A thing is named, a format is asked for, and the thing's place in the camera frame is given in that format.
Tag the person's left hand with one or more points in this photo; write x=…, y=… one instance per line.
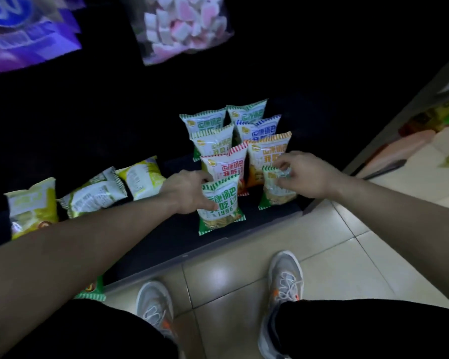
x=185, y=190

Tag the person's right hand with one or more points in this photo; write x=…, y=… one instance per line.
x=314, y=177

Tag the person's right thumb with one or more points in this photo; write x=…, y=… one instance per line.
x=291, y=183

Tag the person's left thumb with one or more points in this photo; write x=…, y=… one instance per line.
x=208, y=203

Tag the green striped snack packet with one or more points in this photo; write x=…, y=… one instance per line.
x=222, y=216
x=275, y=194

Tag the person's right forearm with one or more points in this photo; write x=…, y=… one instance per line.
x=404, y=228

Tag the person's left forearm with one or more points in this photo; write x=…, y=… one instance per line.
x=60, y=265

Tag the black shelf unit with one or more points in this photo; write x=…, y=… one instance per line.
x=179, y=250

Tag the group of striped snack bags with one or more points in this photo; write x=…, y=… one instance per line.
x=224, y=145

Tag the yellow snack packet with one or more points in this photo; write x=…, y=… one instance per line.
x=144, y=179
x=32, y=209
x=93, y=194

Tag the person's right grey sneaker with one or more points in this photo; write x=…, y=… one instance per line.
x=284, y=280

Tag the person's grey sneaker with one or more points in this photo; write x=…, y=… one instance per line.
x=155, y=306
x=284, y=280

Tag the pink packet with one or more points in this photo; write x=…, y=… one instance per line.
x=400, y=149

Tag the person's left grey sneaker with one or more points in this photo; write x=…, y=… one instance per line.
x=155, y=306

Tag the green edged snack packet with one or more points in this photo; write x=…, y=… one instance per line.
x=93, y=289

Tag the colourful packets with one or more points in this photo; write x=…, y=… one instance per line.
x=434, y=117

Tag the person's right leg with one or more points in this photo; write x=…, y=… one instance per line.
x=359, y=329

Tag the person's leg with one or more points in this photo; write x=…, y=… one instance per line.
x=359, y=329
x=97, y=332

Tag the person's left leg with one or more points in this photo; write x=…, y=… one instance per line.
x=97, y=332

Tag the clear bag of pink marshmallows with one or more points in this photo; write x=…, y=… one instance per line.
x=183, y=29

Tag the purple snack bag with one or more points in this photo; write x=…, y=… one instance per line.
x=26, y=37

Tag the grey shelf edge rail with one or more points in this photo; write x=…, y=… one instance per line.
x=396, y=112

